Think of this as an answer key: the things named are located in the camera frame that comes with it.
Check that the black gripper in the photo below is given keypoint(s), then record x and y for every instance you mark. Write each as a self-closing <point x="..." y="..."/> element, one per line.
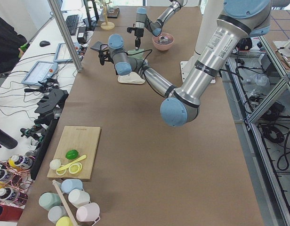
<point x="137" y="33"/>
<point x="104" y="55"/>

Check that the green bowl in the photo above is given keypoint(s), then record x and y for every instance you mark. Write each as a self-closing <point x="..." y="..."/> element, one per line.
<point x="137" y="54"/>

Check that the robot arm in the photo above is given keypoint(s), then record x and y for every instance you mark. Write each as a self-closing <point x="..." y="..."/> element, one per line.
<point x="155" y="27"/>
<point x="226" y="22"/>

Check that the grey folded cloth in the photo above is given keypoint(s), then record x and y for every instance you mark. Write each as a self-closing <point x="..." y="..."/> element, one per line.
<point x="99" y="46"/>

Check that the black power adapter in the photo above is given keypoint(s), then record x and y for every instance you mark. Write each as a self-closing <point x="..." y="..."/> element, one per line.
<point x="82" y="35"/>

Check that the metal ice scoop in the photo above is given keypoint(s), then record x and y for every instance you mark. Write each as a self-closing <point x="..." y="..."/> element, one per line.
<point x="164" y="40"/>

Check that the wooden stand with round base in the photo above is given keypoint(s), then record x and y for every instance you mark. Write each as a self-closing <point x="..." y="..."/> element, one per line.
<point x="106" y="25"/>

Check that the cream rabbit tray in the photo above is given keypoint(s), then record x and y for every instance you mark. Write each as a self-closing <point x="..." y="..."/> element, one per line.
<point x="132" y="78"/>

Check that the far teach pendant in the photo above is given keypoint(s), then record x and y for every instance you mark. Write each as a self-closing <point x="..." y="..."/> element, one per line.
<point x="62" y="54"/>

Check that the teach pendant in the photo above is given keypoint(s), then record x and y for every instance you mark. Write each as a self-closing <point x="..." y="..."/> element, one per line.
<point x="40" y="72"/>
<point x="62" y="54"/>

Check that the black keyboard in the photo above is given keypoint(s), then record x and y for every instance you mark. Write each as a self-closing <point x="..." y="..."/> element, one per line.
<point x="71" y="23"/>

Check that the black computer mouse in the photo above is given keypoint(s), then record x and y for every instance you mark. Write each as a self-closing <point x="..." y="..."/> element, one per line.
<point x="44" y="43"/>

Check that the near teach pendant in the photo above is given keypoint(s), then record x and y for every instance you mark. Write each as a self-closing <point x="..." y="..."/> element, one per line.
<point x="40" y="72"/>

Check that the black tool holder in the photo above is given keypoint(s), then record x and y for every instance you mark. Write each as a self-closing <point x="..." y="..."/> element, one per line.
<point x="47" y="110"/>

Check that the bamboo cutting board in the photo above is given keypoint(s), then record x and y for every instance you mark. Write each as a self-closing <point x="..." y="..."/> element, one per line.
<point x="77" y="144"/>

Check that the seated person in black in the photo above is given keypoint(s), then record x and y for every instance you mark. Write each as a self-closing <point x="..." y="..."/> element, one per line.
<point x="10" y="43"/>

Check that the yellow plastic knife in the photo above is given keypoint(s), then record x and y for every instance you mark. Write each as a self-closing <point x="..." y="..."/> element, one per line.
<point x="75" y="161"/>

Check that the green lime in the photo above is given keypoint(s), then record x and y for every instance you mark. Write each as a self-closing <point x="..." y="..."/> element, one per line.
<point x="72" y="154"/>

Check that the lemon slice underneath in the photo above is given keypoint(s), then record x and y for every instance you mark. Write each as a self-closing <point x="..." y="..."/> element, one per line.
<point x="79" y="166"/>

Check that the lemon slice top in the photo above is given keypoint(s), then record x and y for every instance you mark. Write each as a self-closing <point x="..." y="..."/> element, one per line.
<point x="73" y="169"/>

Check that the white garlic bulb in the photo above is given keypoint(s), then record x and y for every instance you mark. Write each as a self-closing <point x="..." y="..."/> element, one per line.
<point x="55" y="164"/>

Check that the lemon slice at edge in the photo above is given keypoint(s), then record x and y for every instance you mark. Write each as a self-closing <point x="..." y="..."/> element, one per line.
<point x="61" y="172"/>

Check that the black bottle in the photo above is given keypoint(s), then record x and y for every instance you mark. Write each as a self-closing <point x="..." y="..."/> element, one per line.
<point x="7" y="141"/>

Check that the light blue cup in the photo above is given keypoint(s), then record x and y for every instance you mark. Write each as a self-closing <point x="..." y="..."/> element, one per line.
<point x="70" y="184"/>

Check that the yellow sauce bottle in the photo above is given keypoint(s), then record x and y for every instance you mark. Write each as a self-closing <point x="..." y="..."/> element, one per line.
<point x="22" y="162"/>

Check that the white cup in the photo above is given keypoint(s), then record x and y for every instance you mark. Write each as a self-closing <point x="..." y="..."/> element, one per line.
<point x="78" y="198"/>

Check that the sage green cup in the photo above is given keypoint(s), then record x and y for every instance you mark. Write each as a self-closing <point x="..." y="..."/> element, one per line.
<point x="49" y="200"/>

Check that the lavender plastic cup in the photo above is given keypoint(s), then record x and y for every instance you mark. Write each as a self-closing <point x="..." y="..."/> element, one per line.
<point x="88" y="212"/>

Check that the grey cup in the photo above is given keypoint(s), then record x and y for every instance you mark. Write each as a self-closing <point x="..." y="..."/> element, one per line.
<point x="55" y="213"/>

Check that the yellow cup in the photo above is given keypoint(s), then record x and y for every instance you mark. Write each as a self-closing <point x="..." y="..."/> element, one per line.
<point x="64" y="221"/>

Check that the red object at corner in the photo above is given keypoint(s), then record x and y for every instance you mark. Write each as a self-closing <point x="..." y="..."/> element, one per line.
<point x="10" y="214"/>

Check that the aluminium frame post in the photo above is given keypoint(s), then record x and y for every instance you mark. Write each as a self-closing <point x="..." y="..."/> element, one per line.
<point x="65" y="33"/>

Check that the aluminium side frame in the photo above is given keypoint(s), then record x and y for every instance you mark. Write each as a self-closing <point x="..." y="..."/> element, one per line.
<point x="257" y="84"/>

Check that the copper wire basket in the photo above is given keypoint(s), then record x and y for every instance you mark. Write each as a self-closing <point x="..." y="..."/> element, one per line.
<point x="15" y="185"/>

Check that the wooden rack handle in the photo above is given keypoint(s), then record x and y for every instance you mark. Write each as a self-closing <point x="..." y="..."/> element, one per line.
<point x="64" y="202"/>

